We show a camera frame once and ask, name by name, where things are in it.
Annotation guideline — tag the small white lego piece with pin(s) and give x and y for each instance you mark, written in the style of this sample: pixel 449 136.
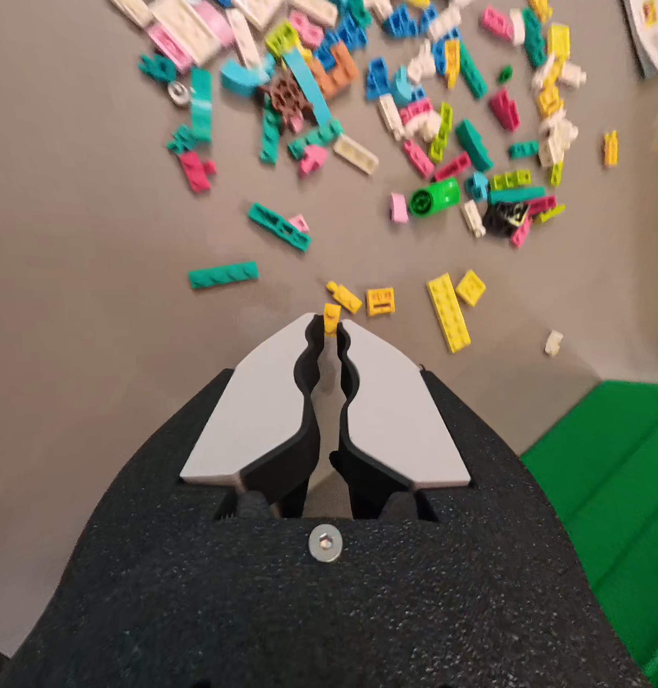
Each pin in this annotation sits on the small white lego piece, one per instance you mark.
pixel 553 342

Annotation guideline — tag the square yellow lego plate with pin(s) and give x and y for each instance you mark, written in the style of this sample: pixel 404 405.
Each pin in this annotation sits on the square yellow lego plate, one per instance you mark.
pixel 470 288

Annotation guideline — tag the small yellow lego clip piece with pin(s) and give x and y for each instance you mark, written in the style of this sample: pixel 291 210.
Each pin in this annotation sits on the small yellow lego clip piece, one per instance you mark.
pixel 331 317

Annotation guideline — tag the teal upturned lego plate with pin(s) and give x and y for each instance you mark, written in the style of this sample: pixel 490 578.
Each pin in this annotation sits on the teal upturned lego plate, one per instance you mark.
pixel 278 226

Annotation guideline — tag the paper instruction booklet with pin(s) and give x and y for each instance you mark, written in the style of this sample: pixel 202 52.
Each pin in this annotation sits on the paper instruction booklet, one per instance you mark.
pixel 651 43

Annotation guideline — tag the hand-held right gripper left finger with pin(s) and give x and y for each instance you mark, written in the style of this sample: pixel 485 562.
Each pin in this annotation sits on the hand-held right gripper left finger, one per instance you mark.
pixel 253 408

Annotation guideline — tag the narrow yellow lego brick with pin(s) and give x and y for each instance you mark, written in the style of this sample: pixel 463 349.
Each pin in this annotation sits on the narrow yellow lego brick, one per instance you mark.
pixel 610 149

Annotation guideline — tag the teal four-stud lego plate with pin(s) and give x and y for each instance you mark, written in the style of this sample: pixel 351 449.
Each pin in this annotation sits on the teal four-stud lego plate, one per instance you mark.
pixel 223 275

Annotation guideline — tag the small pink lego tile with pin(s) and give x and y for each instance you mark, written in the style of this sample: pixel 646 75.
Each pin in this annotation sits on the small pink lego tile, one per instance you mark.
pixel 299 222

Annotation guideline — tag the long yellow lego plate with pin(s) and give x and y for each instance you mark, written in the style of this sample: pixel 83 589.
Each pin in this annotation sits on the long yellow lego plate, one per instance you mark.
pixel 448 313

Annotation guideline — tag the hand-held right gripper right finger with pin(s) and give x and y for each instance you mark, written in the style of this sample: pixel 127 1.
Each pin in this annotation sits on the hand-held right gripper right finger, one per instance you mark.
pixel 398 414

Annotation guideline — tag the yellow slotted lego bracket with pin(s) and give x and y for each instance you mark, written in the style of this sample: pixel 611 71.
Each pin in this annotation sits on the yellow slotted lego bracket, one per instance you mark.
pixel 380 295

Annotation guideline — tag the yellow lego plate with clip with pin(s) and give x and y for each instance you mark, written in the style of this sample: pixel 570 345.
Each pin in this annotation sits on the yellow lego plate with clip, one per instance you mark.
pixel 346 298

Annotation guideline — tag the pile of colourful lego bricks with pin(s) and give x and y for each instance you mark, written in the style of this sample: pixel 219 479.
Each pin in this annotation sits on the pile of colourful lego bricks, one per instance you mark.
pixel 471 142

